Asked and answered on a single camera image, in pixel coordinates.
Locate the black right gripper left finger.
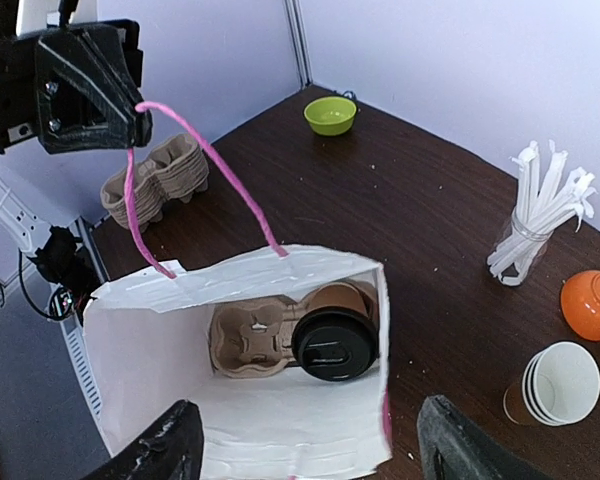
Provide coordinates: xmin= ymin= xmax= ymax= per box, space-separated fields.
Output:
xmin=85 ymin=400 xmax=204 ymax=480

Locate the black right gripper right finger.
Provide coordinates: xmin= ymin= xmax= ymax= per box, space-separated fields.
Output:
xmin=417 ymin=395 xmax=549 ymax=480

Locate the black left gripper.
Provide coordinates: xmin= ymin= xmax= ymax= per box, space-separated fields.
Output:
xmin=0 ymin=19 xmax=153 ymax=154

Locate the white pink paper bag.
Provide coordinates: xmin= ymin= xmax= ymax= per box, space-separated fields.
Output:
xmin=82 ymin=101 xmax=394 ymax=480

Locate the stack of pulp cup carriers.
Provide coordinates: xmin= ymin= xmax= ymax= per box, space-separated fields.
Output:
xmin=99 ymin=132 xmax=211 ymax=234

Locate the stack of brown paper cups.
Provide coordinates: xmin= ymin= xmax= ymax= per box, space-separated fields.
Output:
xmin=503 ymin=341 xmax=600 ymax=427

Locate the single pulp cup carrier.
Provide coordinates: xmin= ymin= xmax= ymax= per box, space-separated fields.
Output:
xmin=209 ymin=295 xmax=306 ymax=379

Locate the single brown paper cup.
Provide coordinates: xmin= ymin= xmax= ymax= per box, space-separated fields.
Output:
xmin=305 ymin=281 xmax=379 ymax=331

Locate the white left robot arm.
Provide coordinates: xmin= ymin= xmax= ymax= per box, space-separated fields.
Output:
xmin=0 ymin=1 xmax=159 ymax=270

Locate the orange plastic bowl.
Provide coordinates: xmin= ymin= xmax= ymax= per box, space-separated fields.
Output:
xmin=560 ymin=270 xmax=600 ymax=342

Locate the green plastic bowl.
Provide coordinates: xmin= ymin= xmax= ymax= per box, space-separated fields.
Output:
xmin=303 ymin=96 xmax=357 ymax=137

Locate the glass jar of straws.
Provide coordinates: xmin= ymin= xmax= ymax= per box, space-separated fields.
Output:
xmin=486 ymin=140 xmax=597 ymax=287

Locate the aluminium frame post left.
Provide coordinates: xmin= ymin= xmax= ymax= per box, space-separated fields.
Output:
xmin=284 ymin=0 xmax=313 ymax=89

